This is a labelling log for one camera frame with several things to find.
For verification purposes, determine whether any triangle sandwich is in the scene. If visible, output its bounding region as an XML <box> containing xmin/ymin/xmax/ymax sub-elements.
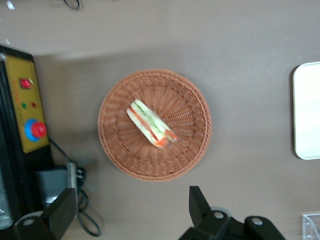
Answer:
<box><xmin>125</xmin><ymin>99</ymin><xmax>179</xmax><ymax>149</ymax></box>

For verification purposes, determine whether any black machine power cable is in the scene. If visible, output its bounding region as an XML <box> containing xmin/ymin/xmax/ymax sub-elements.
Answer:
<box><xmin>48</xmin><ymin>136</ymin><xmax>102</xmax><ymax>237</ymax></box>

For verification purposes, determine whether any black machine with yellow panel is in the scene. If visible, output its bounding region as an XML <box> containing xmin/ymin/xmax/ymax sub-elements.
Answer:
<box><xmin>0</xmin><ymin>44</ymin><xmax>55</xmax><ymax>231</ymax></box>

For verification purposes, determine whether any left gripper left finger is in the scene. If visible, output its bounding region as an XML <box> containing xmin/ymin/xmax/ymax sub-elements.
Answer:
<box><xmin>13</xmin><ymin>187</ymin><xmax>77</xmax><ymax>240</ymax></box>

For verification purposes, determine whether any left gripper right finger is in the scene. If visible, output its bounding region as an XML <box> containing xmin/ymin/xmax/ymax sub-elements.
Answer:
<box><xmin>178</xmin><ymin>185</ymin><xmax>233</xmax><ymax>240</ymax></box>

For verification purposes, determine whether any round brown wicker basket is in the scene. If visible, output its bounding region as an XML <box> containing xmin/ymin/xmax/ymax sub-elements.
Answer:
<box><xmin>96</xmin><ymin>69</ymin><xmax>212</xmax><ymax>183</ymax></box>

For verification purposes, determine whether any black floor cable bundle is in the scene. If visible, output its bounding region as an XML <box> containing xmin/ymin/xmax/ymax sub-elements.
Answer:
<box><xmin>59</xmin><ymin>0</ymin><xmax>81</xmax><ymax>11</ymax></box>

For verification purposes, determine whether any grey socket box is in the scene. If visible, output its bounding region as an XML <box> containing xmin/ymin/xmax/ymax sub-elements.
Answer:
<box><xmin>34</xmin><ymin>162</ymin><xmax>80</xmax><ymax>208</ymax></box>

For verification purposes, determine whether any clear acrylic bottle rack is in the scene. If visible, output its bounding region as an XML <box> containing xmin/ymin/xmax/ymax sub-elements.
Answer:
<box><xmin>301</xmin><ymin>213</ymin><xmax>320</xmax><ymax>240</ymax></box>

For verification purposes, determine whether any beige plastic tray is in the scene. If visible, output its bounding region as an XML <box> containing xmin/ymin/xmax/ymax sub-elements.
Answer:
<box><xmin>292</xmin><ymin>61</ymin><xmax>320</xmax><ymax>161</ymax></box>

